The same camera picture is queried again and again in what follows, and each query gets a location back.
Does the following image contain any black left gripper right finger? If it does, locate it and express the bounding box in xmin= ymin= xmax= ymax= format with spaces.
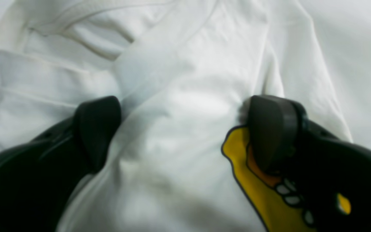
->
xmin=247 ymin=95 xmax=371 ymax=232

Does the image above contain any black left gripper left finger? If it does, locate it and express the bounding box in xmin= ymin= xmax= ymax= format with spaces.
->
xmin=0 ymin=96 xmax=122 ymax=232

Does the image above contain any white printed T-shirt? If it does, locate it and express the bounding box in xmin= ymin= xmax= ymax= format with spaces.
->
xmin=0 ymin=0 xmax=351 ymax=232

